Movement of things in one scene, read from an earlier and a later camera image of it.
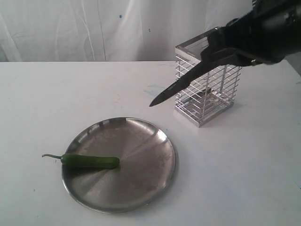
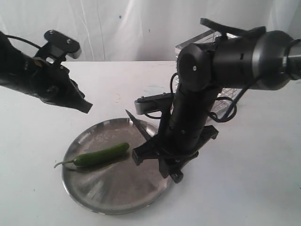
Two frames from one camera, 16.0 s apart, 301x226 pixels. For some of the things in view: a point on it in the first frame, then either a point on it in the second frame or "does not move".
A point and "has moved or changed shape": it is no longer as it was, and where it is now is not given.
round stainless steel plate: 147,167 does not move
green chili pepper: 75,161 -> 97,157
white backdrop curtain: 107,30 does not move
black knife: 184,82 has moved or changed shape
